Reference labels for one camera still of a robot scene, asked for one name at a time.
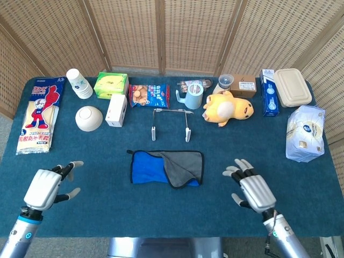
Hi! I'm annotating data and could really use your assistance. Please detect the rubber gloves package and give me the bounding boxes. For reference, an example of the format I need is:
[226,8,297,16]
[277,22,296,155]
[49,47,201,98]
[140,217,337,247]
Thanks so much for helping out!
[15,77,66,156]

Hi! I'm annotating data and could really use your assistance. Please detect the clear lidded jar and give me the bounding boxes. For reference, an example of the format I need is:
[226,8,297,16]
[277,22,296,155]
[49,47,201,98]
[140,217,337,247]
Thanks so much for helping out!
[212,74,233,95]

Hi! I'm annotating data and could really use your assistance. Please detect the blue and white carton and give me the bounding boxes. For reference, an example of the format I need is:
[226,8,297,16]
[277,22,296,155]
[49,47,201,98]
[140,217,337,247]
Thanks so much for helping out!
[259,69,280,117]

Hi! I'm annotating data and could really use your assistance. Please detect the beige upturned bowl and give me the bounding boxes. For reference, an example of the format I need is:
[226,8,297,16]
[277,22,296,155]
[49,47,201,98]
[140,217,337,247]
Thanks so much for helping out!
[75,105,104,132]

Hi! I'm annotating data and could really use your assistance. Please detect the wooden rattan folding screen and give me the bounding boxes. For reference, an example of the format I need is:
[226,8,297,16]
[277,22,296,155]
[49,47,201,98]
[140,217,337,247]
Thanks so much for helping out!
[0,0,344,167]

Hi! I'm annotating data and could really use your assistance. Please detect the blue biscuit bag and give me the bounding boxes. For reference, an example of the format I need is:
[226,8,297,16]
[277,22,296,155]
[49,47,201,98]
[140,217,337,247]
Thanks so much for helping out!
[128,83,171,109]

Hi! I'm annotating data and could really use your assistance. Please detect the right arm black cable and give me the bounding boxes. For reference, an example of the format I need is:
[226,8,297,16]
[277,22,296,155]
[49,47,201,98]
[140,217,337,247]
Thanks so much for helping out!
[264,209,279,255]

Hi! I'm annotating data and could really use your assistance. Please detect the grey and blue cloth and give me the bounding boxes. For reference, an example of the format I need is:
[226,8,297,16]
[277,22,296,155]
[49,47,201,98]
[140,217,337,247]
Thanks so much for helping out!
[126,149,205,190]

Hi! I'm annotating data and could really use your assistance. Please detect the blue carpet table mat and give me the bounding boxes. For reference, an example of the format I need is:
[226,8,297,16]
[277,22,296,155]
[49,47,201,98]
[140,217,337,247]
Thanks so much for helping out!
[0,76,344,239]

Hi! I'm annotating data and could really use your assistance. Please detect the yellow plush toy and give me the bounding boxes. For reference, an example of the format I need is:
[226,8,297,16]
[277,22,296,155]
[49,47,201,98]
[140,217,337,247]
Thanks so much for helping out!
[202,90,254,127]

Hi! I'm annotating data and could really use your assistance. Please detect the small white carton box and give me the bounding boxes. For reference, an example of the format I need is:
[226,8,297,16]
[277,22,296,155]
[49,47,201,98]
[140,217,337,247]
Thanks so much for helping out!
[105,94,128,127]

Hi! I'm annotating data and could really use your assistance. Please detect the brown cardboard box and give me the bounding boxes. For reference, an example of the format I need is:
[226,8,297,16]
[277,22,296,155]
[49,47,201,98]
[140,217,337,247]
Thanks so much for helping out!
[230,74,257,98]

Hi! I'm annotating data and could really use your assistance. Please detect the metal wire stand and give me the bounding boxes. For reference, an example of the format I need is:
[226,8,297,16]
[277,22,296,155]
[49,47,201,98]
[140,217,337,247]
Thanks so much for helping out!
[149,108,194,142]

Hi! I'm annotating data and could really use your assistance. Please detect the beige lidded food container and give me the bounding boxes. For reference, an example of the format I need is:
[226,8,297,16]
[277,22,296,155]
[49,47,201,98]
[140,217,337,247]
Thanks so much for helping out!
[273,68,313,108]

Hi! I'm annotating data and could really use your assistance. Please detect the light blue mug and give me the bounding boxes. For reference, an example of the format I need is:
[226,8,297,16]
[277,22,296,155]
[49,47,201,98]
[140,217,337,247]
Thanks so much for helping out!
[175,82,204,110]

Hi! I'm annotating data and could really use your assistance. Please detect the clear snack packet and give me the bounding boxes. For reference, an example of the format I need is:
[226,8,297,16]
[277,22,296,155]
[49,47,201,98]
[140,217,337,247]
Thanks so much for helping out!
[177,77,213,94]

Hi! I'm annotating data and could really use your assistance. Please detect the white tissue paper pack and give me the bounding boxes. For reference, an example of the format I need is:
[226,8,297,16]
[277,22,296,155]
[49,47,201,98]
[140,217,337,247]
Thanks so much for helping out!
[285,105,326,163]

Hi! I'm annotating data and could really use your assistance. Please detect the green tissue box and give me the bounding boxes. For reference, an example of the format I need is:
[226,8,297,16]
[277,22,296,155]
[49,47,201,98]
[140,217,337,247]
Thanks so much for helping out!
[93,71,130,100]

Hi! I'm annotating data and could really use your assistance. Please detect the stack of paper cups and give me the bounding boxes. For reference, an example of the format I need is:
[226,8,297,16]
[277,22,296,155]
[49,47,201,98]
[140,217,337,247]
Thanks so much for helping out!
[66,68,94,100]

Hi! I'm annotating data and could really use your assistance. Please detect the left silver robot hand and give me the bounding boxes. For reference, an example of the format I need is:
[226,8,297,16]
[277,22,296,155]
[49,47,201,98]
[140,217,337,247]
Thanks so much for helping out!
[23,160,84,212]

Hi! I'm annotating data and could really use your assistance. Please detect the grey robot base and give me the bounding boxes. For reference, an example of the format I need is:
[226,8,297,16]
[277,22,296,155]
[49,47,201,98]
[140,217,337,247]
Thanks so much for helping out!
[106,237,224,258]

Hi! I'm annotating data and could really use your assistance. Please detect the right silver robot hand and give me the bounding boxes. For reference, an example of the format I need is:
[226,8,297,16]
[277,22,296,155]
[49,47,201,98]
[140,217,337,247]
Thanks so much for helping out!
[222,158,277,214]

